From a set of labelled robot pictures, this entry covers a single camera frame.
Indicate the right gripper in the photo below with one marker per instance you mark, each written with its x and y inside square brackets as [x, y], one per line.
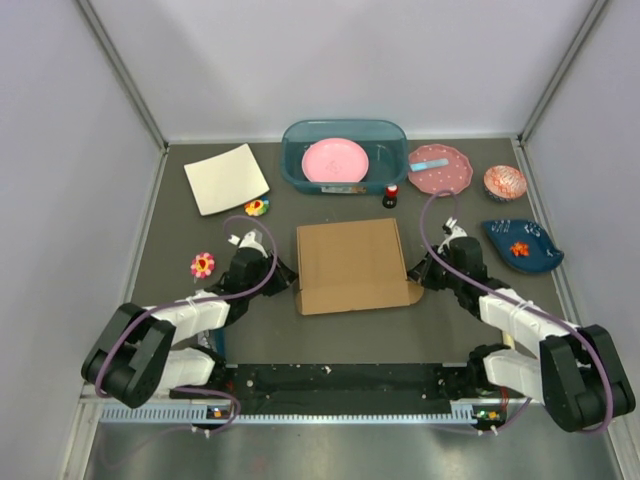
[422, 272]

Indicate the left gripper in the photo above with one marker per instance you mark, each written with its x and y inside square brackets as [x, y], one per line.
[283, 277]

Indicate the brown cardboard box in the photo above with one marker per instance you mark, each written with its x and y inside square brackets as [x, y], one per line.
[352, 266]

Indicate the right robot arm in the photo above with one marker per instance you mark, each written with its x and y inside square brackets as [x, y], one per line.
[574, 372]

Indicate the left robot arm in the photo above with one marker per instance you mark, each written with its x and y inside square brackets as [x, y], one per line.
[134, 356]

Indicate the multicolour flower toy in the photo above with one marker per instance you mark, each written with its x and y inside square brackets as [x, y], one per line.
[257, 207]

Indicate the red pink flower toy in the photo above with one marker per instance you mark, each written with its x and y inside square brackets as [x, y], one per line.
[203, 265]

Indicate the red black stamp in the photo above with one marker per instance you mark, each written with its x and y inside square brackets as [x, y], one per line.
[390, 196]

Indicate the red orange candy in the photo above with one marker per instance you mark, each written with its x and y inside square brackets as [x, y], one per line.
[520, 249]

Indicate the dark blue leaf dish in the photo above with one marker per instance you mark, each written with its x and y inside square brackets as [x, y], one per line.
[544, 255]

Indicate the wooden stick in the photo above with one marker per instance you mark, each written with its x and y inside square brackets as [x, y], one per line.
[509, 341]

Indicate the pink polka dot plate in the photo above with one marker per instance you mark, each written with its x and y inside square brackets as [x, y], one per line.
[456, 177]

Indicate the blue pink spoon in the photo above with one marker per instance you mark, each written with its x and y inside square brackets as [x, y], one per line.
[429, 164]

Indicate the white square plate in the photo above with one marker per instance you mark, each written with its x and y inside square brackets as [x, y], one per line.
[226, 181]

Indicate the pink round plate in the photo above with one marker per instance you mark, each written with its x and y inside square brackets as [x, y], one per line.
[335, 160]

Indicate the teal plastic basin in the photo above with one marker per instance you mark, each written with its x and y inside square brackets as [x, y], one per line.
[384, 142]

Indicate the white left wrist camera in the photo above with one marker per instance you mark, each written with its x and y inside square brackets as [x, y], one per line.
[252, 239]

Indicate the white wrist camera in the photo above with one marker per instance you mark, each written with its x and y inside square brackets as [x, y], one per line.
[451, 231]
[252, 239]

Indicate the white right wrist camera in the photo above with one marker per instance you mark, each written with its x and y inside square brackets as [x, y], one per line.
[451, 231]

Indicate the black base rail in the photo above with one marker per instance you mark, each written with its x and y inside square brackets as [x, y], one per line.
[428, 380]

